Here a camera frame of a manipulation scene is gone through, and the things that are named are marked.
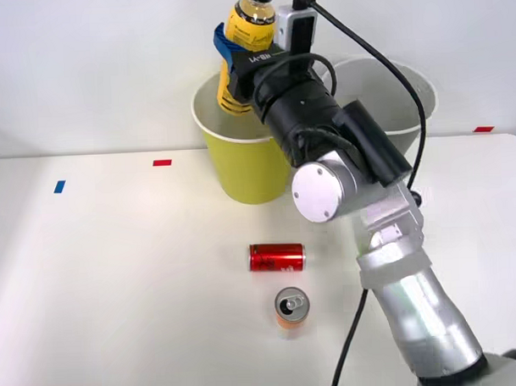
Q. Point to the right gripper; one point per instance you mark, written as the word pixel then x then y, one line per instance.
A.
pixel 270 63

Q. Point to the yellow plastic bottle black cap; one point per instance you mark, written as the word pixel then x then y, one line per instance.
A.
pixel 252 28

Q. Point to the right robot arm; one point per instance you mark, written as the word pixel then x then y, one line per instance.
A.
pixel 414 306

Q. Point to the yellow-green plastic waste bin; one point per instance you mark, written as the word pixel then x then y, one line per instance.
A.
pixel 244 168

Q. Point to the grey plastic waste bin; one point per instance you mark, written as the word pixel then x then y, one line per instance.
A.
pixel 390 91

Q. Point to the red drink can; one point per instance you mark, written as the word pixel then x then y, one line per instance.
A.
pixel 277 257

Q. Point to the orange drink can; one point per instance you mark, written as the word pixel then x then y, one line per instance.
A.
pixel 292 312

